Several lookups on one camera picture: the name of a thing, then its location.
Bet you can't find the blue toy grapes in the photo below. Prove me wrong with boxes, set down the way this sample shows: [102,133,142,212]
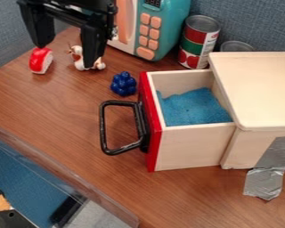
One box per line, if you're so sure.
[109,70,139,97]

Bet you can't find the grey tape strip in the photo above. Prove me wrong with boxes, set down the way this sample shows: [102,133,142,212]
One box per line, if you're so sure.
[242,135,285,202]

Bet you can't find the red and white toy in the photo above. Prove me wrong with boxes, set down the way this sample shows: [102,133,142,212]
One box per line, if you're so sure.
[28,46,55,75]

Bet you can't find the white and brown toy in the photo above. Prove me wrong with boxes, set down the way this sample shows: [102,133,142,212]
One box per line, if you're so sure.
[66,43,109,72]

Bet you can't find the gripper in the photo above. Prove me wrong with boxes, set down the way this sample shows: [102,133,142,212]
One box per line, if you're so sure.
[15,0,119,69]

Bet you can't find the silver can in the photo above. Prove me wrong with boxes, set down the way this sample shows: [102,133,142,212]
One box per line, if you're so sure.
[218,40,256,53]

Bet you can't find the cabinet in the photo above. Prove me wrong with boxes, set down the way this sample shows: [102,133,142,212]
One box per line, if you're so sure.
[207,51,285,170]

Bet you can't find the drawer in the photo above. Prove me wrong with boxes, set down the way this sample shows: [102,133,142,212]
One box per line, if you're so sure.
[97,69,238,174]

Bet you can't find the toy microwave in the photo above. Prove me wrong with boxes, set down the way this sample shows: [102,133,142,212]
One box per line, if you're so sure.
[105,0,193,62]

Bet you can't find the red and green can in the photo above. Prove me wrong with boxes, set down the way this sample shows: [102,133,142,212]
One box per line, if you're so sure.
[176,14,222,70]

